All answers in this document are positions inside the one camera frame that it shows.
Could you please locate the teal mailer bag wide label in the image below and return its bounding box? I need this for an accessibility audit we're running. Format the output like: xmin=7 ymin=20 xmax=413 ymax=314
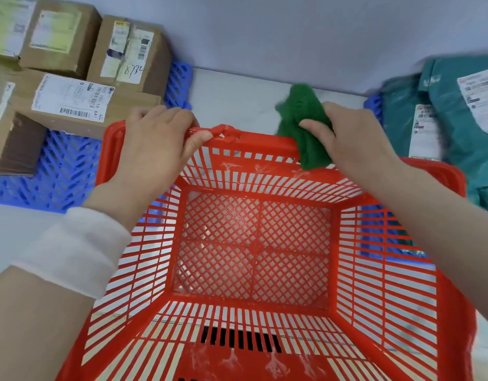
xmin=418 ymin=55 xmax=488 ymax=217

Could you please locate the teal mailer bag narrow label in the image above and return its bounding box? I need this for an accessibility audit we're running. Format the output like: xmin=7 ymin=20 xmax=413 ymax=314
xmin=380 ymin=74 xmax=445 ymax=162

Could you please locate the white wrist sleeve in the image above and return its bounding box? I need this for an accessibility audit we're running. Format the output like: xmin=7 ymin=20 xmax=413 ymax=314
xmin=11 ymin=206 xmax=133 ymax=300

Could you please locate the cardboard box with corrugated edge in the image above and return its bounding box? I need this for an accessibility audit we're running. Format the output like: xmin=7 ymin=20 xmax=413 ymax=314
xmin=0 ymin=70 xmax=49 ymax=177

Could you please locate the person's right forearm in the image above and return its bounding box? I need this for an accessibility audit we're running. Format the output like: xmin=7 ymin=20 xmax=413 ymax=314
xmin=349 ymin=155 xmax=488 ymax=330

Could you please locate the person's left forearm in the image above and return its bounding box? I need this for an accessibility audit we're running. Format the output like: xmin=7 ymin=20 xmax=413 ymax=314
xmin=0 ymin=182 xmax=150 ymax=381

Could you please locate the cardboard box with green label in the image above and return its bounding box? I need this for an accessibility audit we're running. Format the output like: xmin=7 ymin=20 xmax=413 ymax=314
xmin=0 ymin=0 xmax=40 ymax=71

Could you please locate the person's right hand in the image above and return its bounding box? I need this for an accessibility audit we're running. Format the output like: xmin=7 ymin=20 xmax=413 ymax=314
xmin=299 ymin=101 xmax=405 ymax=188

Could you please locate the person's left hand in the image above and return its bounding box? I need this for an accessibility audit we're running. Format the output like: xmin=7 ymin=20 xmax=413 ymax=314
xmin=82 ymin=106 xmax=214 ymax=231

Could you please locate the green scouring cloth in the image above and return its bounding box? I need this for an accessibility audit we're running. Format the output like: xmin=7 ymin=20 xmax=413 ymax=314
xmin=275 ymin=84 xmax=334 ymax=171

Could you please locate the cardboard box with handwritten label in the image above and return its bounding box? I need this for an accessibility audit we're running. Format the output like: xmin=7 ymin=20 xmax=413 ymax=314
xmin=87 ymin=16 xmax=173 ymax=99

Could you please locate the small cardboard box pale label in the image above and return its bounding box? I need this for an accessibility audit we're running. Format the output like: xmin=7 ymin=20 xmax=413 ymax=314
xmin=19 ymin=0 xmax=102 ymax=80

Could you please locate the blue plastic pallet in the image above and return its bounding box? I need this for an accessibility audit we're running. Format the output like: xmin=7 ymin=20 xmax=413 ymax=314
xmin=359 ymin=94 xmax=431 ymax=263
xmin=0 ymin=61 xmax=194 ymax=214

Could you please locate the flat cardboard box barcode label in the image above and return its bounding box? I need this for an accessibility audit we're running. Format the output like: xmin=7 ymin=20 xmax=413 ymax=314
xmin=9 ymin=69 xmax=164 ymax=140

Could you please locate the red plastic shopping basket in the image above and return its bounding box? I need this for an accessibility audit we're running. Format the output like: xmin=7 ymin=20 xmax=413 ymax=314
xmin=55 ymin=121 xmax=477 ymax=381

